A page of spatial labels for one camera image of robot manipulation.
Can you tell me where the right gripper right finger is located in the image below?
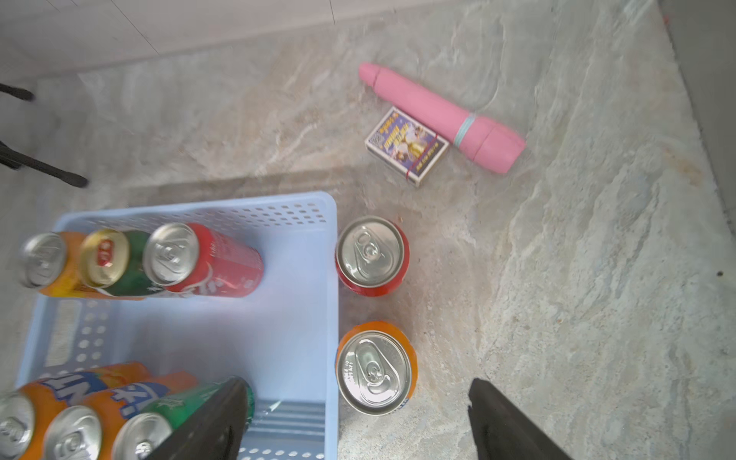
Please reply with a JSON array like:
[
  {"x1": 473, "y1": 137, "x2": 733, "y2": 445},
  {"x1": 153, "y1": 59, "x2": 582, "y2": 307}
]
[{"x1": 468, "y1": 378, "x2": 571, "y2": 460}]

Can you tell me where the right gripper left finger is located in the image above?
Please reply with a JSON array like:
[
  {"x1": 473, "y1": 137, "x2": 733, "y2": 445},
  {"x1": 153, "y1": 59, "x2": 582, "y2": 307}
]
[{"x1": 147, "y1": 377, "x2": 249, "y2": 460}]

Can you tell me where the orange can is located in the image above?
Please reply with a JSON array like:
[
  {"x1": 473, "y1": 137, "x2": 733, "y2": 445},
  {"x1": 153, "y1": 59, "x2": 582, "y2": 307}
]
[
  {"x1": 1, "y1": 361, "x2": 151, "y2": 459},
  {"x1": 20, "y1": 232, "x2": 109, "y2": 299},
  {"x1": 335, "y1": 321, "x2": 419, "y2": 416},
  {"x1": 43, "y1": 372, "x2": 199, "y2": 459}
]

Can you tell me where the red cola can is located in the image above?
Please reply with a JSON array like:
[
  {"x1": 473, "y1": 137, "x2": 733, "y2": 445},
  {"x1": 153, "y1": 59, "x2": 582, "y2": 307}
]
[{"x1": 143, "y1": 222, "x2": 265, "y2": 298}]

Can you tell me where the green white beer can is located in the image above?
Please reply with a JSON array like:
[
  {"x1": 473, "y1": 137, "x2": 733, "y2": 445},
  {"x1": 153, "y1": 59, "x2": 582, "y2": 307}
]
[{"x1": 78, "y1": 228, "x2": 164, "y2": 297}]

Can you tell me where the light blue plastic basket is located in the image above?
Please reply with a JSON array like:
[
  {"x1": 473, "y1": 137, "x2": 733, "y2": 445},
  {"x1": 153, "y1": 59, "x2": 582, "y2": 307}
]
[{"x1": 16, "y1": 192, "x2": 339, "y2": 459}]

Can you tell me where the green soda can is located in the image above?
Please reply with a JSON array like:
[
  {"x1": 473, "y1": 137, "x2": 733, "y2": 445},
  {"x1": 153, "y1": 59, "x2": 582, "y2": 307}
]
[{"x1": 112, "y1": 376, "x2": 231, "y2": 460}]

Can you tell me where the pink cylindrical tube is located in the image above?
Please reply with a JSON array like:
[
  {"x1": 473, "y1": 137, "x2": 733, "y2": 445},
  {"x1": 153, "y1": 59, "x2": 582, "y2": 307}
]
[{"x1": 358, "y1": 62, "x2": 526, "y2": 174}]

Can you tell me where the small purple card box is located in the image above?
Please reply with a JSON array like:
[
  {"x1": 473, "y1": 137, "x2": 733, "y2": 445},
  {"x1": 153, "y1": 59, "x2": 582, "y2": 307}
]
[{"x1": 364, "y1": 107, "x2": 450, "y2": 187}]

